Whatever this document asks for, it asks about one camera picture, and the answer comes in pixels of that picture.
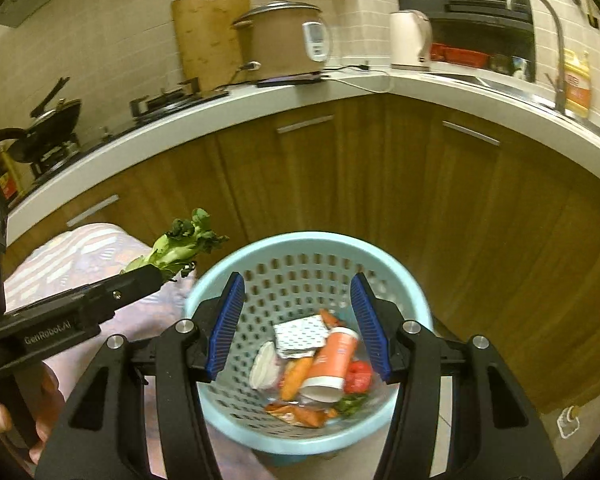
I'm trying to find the wooden cutting board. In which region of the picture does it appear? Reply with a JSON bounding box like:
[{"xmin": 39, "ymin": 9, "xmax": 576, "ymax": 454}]
[{"xmin": 171, "ymin": 0, "xmax": 253, "ymax": 92}]

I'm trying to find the orange carrot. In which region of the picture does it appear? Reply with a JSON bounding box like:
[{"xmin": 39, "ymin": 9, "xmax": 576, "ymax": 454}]
[{"xmin": 280, "ymin": 355, "xmax": 315, "ymax": 401}]

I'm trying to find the beige rice cooker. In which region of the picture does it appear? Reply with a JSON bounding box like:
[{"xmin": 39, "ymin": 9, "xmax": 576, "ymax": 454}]
[{"xmin": 231, "ymin": 1, "xmax": 333, "ymax": 83}]

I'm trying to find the metal cabinet handle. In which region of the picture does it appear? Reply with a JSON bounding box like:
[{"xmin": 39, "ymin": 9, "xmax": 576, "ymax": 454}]
[
  {"xmin": 441, "ymin": 120, "xmax": 501, "ymax": 147},
  {"xmin": 276, "ymin": 115, "xmax": 335, "ymax": 134},
  {"xmin": 66, "ymin": 194, "xmax": 120, "ymax": 228}
]

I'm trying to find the person's left hand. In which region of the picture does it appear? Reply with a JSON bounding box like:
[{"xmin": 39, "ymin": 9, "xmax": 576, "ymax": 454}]
[{"xmin": 0, "ymin": 360, "xmax": 68, "ymax": 466}]

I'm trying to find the orange snack wrapper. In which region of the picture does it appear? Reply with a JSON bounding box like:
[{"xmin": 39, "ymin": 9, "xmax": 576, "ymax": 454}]
[{"xmin": 265, "ymin": 400, "xmax": 338, "ymax": 428}]

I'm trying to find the black gas stove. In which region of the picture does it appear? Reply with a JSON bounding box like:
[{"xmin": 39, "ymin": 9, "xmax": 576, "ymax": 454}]
[{"xmin": 27, "ymin": 80, "xmax": 231, "ymax": 183}]

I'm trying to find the white plastic lid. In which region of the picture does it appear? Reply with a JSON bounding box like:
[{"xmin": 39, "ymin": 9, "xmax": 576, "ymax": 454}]
[{"xmin": 250, "ymin": 341, "xmax": 286, "ymax": 390}]

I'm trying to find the wooden base cabinet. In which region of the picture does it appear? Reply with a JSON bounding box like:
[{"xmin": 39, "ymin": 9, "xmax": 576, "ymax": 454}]
[{"xmin": 0, "ymin": 92, "xmax": 600, "ymax": 416}]

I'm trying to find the metal faucet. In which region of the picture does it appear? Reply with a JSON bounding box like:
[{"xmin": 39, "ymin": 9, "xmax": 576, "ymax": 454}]
[{"xmin": 506, "ymin": 0, "xmax": 567, "ymax": 113}]

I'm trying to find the yellow detergent bottle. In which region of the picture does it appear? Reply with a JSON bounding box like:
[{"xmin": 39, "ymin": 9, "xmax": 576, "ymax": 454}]
[{"xmin": 564, "ymin": 49, "xmax": 592, "ymax": 120}]

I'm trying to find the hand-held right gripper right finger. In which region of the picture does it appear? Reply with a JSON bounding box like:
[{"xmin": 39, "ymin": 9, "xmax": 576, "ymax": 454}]
[{"xmin": 349, "ymin": 272, "xmax": 565, "ymax": 480}]

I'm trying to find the light blue perforated basket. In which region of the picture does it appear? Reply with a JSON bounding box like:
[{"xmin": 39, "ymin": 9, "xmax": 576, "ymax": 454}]
[{"xmin": 182, "ymin": 231, "xmax": 435, "ymax": 466}]

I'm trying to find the pink patterned tablecloth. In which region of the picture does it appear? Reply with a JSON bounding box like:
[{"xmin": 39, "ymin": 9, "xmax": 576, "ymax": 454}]
[{"xmin": 2, "ymin": 223, "xmax": 261, "ymax": 480}]

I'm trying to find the orange-red paper cup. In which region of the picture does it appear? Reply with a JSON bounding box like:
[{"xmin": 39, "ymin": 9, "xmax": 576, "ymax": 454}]
[{"xmin": 300, "ymin": 326, "xmax": 359, "ymax": 405}]

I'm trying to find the white dotted packet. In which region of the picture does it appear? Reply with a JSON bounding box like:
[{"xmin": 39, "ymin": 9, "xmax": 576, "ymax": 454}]
[{"xmin": 272, "ymin": 314, "xmax": 329, "ymax": 358}]

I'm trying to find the small white object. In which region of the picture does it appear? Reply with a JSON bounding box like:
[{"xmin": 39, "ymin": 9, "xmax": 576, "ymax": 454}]
[{"xmin": 556, "ymin": 405, "xmax": 582, "ymax": 440}]

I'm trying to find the white electric kettle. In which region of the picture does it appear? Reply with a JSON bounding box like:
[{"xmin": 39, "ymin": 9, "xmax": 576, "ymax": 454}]
[{"xmin": 390, "ymin": 10, "xmax": 433, "ymax": 72}]

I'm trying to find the red tomato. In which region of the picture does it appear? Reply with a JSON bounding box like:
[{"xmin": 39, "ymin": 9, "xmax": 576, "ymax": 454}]
[{"xmin": 344, "ymin": 359, "xmax": 376, "ymax": 395}]

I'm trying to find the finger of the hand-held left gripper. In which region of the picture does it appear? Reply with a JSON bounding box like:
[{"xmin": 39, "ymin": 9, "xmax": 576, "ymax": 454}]
[{"xmin": 80, "ymin": 265, "xmax": 165, "ymax": 317}]

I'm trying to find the dark sauce bottle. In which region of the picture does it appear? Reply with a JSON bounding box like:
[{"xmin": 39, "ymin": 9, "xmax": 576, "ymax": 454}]
[{"xmin": 0, "ymin": 152, "xmax": 21, "ymax": 206}]

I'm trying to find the green leafy vegetable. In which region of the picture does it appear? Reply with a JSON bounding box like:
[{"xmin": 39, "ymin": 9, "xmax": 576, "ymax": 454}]
[
  {"xmin": 336, "ymin": 392, "xmax": 371, "ymax": 417},
  {"xmin": 121, "ymin": 208, "xmax": 230, "ymax": 281}
]

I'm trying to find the red container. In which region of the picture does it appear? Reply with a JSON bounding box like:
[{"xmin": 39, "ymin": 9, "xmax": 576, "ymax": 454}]
[{"xmin": 430, "ymin": 42, "xmax": 491, "ymax": 68}]

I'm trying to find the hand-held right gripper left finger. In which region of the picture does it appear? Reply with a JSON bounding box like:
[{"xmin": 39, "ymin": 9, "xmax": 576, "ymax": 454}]
[{"xmin": 34, "ymin": 271, "xmax": 246, "ymax": 480}]

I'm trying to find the black wok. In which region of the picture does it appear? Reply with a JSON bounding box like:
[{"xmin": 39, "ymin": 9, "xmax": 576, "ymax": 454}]
[{"xmin": 0, "ymin": 76, "xmax": 83, "ymax": 163}]

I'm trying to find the white power cable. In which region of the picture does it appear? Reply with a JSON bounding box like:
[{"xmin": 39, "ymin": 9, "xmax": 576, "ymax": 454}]
[{"xmin": 325, "ymin": 71, "xmax": 396, "ymax": 95}]

